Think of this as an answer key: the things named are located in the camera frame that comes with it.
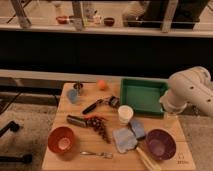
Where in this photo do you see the light blue towel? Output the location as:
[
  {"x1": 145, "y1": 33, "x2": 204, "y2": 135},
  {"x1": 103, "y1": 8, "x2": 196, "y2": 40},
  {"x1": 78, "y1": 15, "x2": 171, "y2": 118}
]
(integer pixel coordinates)
[{"x1": 113, "y1": 128, "x2": 137, "y2": 154}]

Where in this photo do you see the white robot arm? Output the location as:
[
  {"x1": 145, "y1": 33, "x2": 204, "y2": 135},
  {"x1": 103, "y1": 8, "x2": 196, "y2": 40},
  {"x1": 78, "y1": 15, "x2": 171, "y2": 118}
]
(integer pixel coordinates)
[{"x1": 159, "y1": 66, "x2": 213, "y2": 118}]

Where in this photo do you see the dark red bowl on shelf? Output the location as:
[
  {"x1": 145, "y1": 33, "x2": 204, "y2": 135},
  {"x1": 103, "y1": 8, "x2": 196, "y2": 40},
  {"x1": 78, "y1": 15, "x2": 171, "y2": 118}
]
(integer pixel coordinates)
[{"x1": 104, "y1": 17, "x2": 115, "y2": 27}]

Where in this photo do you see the orange red bowl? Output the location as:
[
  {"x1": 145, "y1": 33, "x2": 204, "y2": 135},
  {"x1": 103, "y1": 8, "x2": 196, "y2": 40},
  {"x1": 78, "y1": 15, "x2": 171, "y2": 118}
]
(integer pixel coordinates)
[{"x1": 48, "y1": 126, "x2": 75, "y2": 154}]

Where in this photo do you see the purple bowl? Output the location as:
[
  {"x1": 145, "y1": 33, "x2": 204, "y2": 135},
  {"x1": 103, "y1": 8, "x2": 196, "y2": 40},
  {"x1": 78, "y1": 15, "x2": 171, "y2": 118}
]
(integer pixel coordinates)
[{"x1": 145, "y1": 129, "x2": 176, "y2": 161}]

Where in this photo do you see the orange ball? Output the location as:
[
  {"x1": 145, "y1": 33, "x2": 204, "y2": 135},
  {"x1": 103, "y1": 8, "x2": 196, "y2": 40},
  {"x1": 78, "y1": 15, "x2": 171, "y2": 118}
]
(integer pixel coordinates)
[{"x1": 97, "y1": 80, "x2": 107, "y2": 90}]

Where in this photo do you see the white cup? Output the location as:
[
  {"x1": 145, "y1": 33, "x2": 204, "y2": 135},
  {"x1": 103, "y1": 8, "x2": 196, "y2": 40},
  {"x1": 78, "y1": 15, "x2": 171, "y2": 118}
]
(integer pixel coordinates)
[{"x1": 118, "y1": 105, "x2": 134, "y2": 124}]

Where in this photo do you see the small blue cup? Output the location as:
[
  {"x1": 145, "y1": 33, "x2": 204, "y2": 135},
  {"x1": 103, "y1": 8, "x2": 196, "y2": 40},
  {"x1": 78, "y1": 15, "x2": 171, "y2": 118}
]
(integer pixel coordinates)
[{"x1": 67, "y1": 89, "x2": 78, "y2": 104}]

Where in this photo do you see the red chili pepper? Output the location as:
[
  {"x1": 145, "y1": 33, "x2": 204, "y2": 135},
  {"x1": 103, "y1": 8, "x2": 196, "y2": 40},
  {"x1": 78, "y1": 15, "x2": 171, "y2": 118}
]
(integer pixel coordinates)
[{"x1": 84, "y1": 115, "x2": 107, "y2": 120}]

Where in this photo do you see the green plastic tray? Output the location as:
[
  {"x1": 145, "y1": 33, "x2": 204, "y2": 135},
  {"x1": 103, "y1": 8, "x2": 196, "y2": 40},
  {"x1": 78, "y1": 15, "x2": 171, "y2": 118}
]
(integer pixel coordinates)
[{"x1": 120, "y1": 78, "x2": 168, "y2": 117}]

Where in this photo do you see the bunch of dark grapes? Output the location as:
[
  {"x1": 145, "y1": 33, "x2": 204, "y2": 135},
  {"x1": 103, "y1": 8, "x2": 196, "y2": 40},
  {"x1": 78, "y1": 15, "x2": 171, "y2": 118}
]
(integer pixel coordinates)
[{"x1": 92, "y1": 118, "x2": 110, "y2": 143}]

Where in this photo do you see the silver fork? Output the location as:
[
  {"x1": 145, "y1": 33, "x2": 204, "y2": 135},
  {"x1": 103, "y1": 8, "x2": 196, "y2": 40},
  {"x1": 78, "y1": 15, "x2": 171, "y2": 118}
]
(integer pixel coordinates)
[{"x1": 80, "y1": 151, "x2": 113, "y2": 159}]

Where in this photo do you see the black handled peeler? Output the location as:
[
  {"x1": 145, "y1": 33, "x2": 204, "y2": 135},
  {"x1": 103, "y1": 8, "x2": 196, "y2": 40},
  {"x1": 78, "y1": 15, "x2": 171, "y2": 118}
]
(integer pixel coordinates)
[{"x1": 82, "y1": 96, "x2": 120, "y2": 114}]

